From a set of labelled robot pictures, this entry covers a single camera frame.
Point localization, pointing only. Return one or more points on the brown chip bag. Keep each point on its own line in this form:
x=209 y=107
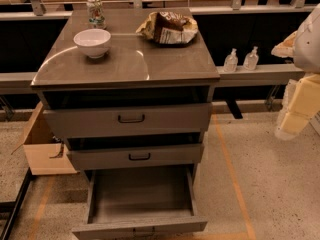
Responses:
x=168 y=28

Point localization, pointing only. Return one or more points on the clear sanitizer bottle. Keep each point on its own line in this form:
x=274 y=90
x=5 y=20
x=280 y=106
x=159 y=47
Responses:
x=251 y=59
x=231 y=61

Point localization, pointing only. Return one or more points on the grey top drawer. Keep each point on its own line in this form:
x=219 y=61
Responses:
x=124 y=112

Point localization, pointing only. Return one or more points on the left clear sanitizer bottle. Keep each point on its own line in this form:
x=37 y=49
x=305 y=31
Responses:
x=231 y=61

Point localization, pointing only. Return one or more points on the black floor rail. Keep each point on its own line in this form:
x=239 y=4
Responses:
x=12 y=208

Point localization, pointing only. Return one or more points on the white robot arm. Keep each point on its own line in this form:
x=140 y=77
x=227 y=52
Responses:
x=303 y=45

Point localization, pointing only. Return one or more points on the grey drawer cabinet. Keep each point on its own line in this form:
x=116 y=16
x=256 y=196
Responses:
x=131 y=63

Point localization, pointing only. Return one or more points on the right clear sanitizer bottle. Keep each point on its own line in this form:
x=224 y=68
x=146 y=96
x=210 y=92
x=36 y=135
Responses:
x=251 y=59

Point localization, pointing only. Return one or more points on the white ceramic bowl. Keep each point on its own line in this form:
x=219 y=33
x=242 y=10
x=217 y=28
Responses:
x=93 y=43

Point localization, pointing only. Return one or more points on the grey bottom drawer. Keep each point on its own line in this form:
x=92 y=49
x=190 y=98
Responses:
x=140 y=202

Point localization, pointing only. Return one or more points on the open cardboard box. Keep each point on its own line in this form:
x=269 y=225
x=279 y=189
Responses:
x=44 y=153

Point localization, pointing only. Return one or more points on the grey middle drawer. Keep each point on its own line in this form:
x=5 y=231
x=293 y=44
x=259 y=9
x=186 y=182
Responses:
x=135 y=151

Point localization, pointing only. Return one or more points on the grey drawer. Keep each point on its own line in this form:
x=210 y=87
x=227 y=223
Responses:
x=124 y=112
x=135 y=151
x=140 y=202

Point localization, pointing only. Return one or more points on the white padded gripper body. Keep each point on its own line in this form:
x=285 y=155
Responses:
x=308 y=49

